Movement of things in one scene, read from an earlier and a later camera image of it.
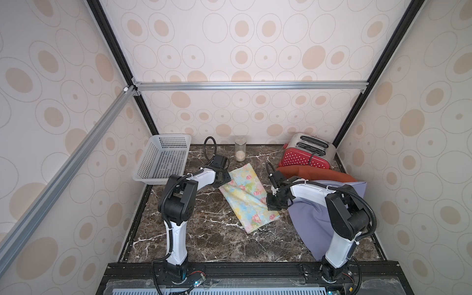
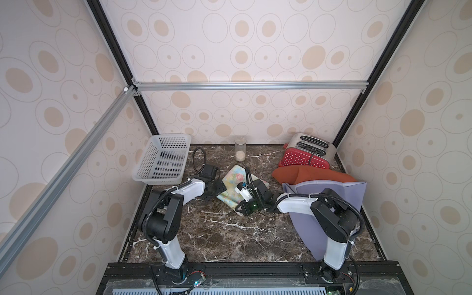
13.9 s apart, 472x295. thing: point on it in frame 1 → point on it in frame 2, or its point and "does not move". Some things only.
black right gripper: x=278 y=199 → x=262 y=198
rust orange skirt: x=304 y=174 does not move
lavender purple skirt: x=313 y=220 does not move
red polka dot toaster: x=308 y=150 does not move
